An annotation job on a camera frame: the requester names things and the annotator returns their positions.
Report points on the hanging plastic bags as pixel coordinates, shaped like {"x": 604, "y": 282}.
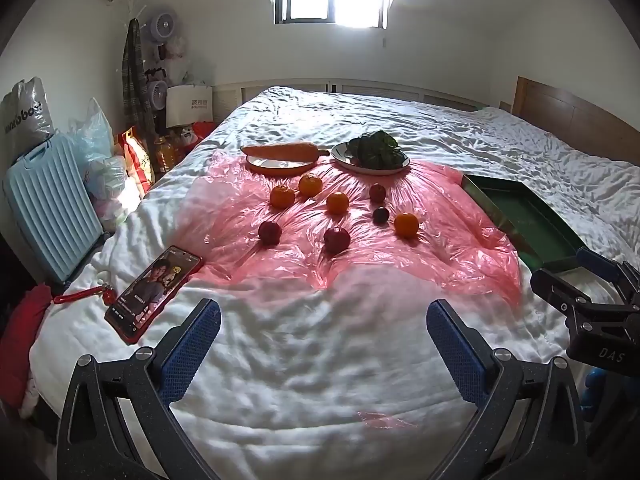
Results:
{"x": 177, "y": 60}

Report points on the white coat rack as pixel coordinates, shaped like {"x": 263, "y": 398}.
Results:
{"x": 134, "y": 7}

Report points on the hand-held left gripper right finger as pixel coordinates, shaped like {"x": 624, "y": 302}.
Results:
{"x": 456, "y": 352}

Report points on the carrot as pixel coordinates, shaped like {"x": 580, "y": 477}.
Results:
{"x": 280, "y": 151}

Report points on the white cardboard box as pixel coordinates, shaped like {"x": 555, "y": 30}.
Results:
{"x": 190, "y": 105}

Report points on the red apple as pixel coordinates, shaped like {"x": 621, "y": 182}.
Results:
{"x": 336, "y": 239}
{"x": 270, "y": 233}
{"x": 377, "y": 192}

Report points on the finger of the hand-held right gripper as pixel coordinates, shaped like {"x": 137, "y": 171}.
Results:
{"x": 597, "y": 261}
{"x": 555, "y": 284}

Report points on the bed with white quilt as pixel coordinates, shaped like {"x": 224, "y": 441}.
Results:
{"x": 320, "y": 360}

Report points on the green tray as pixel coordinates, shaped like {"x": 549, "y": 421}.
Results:
{"x": 525, "y": 215}

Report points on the smartphone in red case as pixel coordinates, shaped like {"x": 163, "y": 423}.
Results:
{"x": 150, "y": 292}

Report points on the grey printed plastic bag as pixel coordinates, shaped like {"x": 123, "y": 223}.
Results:
{"x": 25, "y": 110}

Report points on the small purple fan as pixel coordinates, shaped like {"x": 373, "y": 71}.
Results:
{"x": 164, "y": 25}
{"x": 159, "y": 93}

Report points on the plaid scarf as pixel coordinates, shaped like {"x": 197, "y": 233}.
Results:
{"x": 134, "y": 85}

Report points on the orange-rimmed plate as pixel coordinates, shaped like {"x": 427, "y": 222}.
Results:
{"x": 280, "y": 167}

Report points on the red and orange sack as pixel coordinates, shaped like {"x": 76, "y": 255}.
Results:
{"x": 137, "y": 160}

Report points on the red cloth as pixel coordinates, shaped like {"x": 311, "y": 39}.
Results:
{"x": 22, "y": 340}

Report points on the pink plastic sheet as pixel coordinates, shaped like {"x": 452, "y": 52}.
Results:
{"x": 300, "y": 262}

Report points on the wooden headboard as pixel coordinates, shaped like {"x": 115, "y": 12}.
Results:
{"x": 575, "y": 110}

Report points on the cooking oil bottle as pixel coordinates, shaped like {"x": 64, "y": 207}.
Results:
{"x": 165, "y": 157}

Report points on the dark leafy greens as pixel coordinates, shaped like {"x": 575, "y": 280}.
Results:
{"x": 377, "y": 150}

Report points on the orange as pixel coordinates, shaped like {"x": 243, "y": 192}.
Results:
{"x": 282, "y": 197}
{"x": 337, "y": 203}
{"x": 310, "y": 185}
{"x": 406, "y": 225}

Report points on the pale blue plastic bag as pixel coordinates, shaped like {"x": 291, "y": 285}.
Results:
{"x": 97, "y": 140}

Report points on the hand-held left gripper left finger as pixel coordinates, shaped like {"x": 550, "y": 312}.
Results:
{"x": 194, "y": 352}

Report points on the light blue suitcase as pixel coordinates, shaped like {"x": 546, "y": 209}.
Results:
{"x": 50, "y": 210}

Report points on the person's right hand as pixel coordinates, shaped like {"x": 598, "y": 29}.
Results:
{"x": 595, "y": 385}

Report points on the dark purple plum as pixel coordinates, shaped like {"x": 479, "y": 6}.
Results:
{"x": 381, "y": 215}

